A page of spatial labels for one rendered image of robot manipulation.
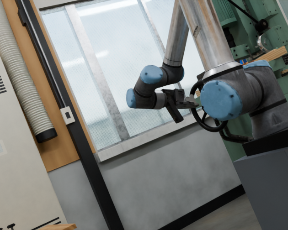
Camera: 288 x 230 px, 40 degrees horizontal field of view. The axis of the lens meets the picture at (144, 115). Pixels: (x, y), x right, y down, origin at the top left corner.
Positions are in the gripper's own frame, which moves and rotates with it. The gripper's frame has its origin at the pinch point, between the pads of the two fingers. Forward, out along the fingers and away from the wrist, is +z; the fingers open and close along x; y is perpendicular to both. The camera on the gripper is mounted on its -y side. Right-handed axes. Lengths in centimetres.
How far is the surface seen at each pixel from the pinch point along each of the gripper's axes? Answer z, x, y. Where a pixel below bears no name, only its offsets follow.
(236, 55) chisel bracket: 37, 7, 34
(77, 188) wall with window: -17, 146, -24
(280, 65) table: 46, -14, 20
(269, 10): 53, -8, 57
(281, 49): 42, -21, 26
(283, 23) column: 71, 0, 56
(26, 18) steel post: -55, 137, 111
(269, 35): 53, -4, 43
